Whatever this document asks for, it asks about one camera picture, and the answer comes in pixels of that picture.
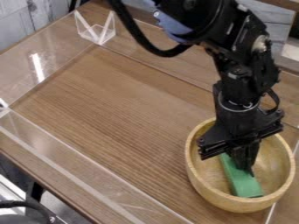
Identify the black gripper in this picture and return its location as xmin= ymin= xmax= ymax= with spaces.
xmin=197 ymin=83 xmax=285 ymax=176

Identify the light brown wooden bowl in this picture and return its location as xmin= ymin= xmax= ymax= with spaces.
xmin=185 ymin=118 xmax=295 ymax=214

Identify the green rectangular block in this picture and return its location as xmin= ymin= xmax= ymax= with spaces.
xmin=219 ymin=153 xmax=265 ymax=198

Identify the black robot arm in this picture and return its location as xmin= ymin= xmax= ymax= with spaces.
xmin=154 ymin=0 xmax=285 ymax=173

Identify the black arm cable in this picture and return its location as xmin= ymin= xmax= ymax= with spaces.
xmin=107 ymin=0 xmax=194 ymax=58

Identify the clear acrylic tray enclosure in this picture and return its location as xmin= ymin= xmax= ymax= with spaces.
xmin=0 ymin=17 xmax=299 ymax=224

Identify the black metal table bracket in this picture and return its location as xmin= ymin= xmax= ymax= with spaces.
xmin=25 ymin=181 xmax=70 ymax=224

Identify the black cable lower left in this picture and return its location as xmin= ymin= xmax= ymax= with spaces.
xmin=0 ymin=199 xmax=58 ymax=224

